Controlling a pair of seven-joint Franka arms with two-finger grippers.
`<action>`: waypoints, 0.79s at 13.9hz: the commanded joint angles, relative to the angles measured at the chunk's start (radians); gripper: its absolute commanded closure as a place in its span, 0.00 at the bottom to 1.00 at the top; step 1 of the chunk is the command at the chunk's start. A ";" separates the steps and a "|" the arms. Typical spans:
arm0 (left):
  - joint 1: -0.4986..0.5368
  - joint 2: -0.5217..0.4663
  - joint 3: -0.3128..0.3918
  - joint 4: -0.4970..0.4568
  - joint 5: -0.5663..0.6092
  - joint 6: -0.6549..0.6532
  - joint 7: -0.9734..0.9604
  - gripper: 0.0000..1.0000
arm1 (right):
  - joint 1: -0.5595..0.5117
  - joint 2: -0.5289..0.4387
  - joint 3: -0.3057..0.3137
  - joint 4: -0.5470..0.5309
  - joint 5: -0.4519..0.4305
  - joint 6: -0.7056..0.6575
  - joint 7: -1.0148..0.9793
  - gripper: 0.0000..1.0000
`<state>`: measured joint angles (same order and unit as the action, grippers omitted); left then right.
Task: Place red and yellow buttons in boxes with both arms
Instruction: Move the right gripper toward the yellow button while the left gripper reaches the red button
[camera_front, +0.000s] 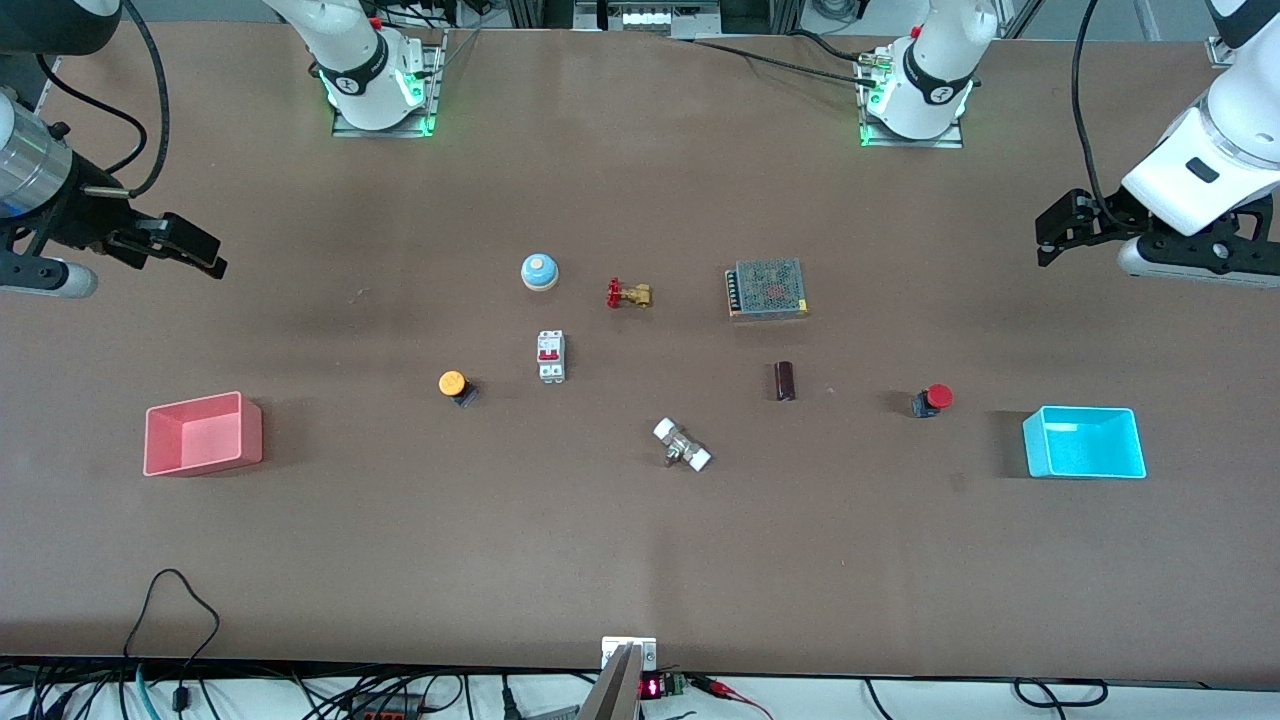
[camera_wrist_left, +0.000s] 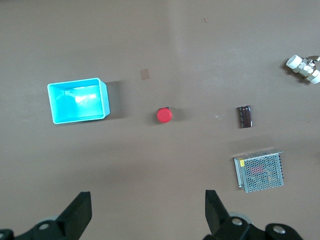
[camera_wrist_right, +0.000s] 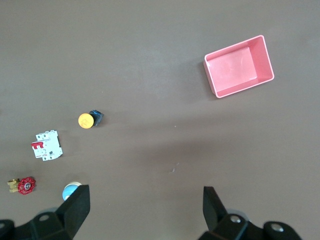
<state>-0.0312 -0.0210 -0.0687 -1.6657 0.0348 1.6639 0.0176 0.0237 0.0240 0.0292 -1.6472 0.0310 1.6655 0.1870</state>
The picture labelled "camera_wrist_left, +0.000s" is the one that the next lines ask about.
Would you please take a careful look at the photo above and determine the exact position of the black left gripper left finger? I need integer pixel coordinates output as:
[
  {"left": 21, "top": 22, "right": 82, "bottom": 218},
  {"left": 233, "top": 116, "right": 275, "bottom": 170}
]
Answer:
[{"left": 0, "top": 191, "right": 93, "bottom": 240}]

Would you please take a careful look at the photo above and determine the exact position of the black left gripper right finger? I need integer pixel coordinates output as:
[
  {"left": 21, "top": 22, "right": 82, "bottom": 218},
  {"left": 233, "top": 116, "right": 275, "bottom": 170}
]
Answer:
[{"left": 202, "top": 189, "right": 304, "bottom": 240}]

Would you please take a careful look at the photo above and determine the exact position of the red push button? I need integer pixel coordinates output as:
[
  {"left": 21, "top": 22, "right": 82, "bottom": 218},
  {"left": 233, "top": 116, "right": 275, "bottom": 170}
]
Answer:
[{"left": 156, "top": 106, "right": 173, "bottom": 124}]

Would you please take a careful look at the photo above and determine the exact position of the perforated metal power supply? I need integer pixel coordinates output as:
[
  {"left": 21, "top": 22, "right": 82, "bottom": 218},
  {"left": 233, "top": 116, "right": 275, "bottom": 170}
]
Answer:
[{"left": 233, "top": 148, "right": 285, "bottom": 194}]

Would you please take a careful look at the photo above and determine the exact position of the cyan plastic box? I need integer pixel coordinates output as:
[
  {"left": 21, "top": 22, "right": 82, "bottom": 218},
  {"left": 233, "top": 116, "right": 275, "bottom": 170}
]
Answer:
[{"left": 47, "top": 77, "right": 111, "bottom": 125}]

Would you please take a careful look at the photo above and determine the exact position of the clear tape patch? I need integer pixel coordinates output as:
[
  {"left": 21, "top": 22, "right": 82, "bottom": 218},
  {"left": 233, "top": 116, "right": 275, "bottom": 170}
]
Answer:
[{"left": 139, "top": 68, "right": 151, "bottom": 81}]

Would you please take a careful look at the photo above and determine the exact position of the white plastic pipe fitting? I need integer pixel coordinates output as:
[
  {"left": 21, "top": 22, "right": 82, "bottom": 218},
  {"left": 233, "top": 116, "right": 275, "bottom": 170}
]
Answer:
[{"left": 285, "top": 54, "right": 320, "bottom": 85}]

